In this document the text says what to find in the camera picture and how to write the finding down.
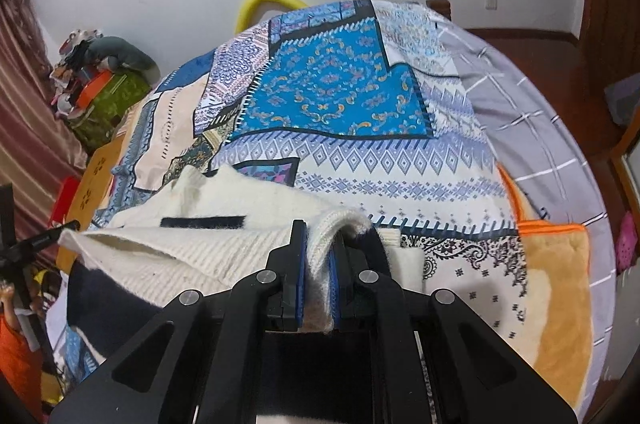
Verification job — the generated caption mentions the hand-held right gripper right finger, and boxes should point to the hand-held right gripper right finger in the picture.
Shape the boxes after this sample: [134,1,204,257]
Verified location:
[327,229,576,424]

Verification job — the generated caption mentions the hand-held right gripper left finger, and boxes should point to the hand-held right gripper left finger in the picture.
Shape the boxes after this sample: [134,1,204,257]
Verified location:
[50,220,307,424]

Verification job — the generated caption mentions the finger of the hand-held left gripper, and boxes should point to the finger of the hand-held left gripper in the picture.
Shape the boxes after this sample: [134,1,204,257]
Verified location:
[7,219,82,255]

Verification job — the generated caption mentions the striped cat knit sweater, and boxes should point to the striped cat knit sweater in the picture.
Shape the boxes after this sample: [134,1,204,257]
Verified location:
[57,164,426,424]

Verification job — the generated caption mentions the person's left forearm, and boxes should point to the person's left forearm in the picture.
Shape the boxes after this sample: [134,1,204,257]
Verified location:
[0,314,46,420]

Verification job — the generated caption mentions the red box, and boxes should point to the red box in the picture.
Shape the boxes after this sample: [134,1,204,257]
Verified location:
[47,176,83,227]

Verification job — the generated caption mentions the bamboo lap desk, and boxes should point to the bamboo lap desk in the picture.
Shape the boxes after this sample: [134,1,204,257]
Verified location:
[55,136,128,275]

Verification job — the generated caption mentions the striped red curtain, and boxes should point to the striped red curtain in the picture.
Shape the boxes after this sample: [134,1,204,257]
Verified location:
[0,0,88,225]

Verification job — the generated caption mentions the green storage box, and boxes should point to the green storage box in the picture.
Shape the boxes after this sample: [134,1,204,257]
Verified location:
[67,71,153,155]

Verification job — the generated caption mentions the orange box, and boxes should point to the orange box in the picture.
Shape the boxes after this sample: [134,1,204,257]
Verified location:
[75,69,113,105]

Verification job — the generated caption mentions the blue patchwork blanket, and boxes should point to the blue patchwork blanket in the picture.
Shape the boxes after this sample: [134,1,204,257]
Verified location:
[62,0,531,385]

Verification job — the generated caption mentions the grey plush toy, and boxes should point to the grey plush toy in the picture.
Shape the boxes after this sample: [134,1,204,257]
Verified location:
[85,36,158,72]

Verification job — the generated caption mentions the orange tan fleece blanket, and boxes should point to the orange tan fleece blanket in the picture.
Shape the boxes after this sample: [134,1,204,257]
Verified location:
[497,164,596,385]

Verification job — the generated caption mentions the grey checked bed sheet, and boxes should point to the grey checked bed sheet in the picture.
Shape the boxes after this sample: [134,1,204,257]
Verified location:
[425,16,616,405]

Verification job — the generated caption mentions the yellow foam tube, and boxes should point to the yellow foam tube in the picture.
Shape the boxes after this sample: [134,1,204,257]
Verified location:
[235,0,303,37]

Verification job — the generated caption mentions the pink slipper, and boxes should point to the pink slipper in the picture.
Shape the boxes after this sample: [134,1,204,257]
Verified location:
[615,211,639,272]

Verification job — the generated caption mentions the grey cloth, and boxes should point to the grey cloth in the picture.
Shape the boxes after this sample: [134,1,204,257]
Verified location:
[605,74,640,127]

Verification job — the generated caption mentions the wooden bed post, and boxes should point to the wooden bed post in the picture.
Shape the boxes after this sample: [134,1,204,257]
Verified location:
[426,0,453,22]

